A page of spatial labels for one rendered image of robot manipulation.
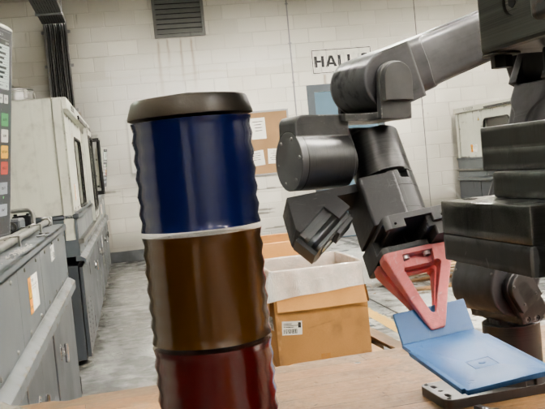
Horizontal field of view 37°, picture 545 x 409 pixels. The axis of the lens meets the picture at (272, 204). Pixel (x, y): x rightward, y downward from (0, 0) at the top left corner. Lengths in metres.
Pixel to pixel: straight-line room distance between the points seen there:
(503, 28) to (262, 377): 0.29
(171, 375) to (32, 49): 11.20
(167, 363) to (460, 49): 0.66
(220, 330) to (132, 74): 11.09
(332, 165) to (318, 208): 0.04
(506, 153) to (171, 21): 10.97
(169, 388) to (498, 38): 0.31
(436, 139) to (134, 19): 4.63
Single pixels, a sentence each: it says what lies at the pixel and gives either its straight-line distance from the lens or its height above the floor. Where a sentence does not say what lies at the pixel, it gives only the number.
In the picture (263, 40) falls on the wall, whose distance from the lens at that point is 11.55.
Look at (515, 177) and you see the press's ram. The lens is 0.47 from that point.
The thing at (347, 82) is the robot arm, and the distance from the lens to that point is 0.81.
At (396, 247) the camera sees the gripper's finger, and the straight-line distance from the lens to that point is 0.75.
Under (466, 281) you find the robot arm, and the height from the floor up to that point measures 1.02.
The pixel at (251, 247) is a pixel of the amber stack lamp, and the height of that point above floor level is 1.15.
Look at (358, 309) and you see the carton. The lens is 4.08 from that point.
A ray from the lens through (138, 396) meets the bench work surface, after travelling 1.05.
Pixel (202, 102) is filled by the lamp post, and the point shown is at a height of 1.19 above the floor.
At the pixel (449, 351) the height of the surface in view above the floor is 1.00.
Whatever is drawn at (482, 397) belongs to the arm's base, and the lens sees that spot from 0.90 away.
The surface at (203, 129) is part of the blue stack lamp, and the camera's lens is 0.24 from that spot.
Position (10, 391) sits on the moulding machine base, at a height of 0.70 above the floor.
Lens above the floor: 1.17
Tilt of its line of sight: 3 degrees down
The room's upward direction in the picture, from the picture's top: 5 degrees counter-clockwise
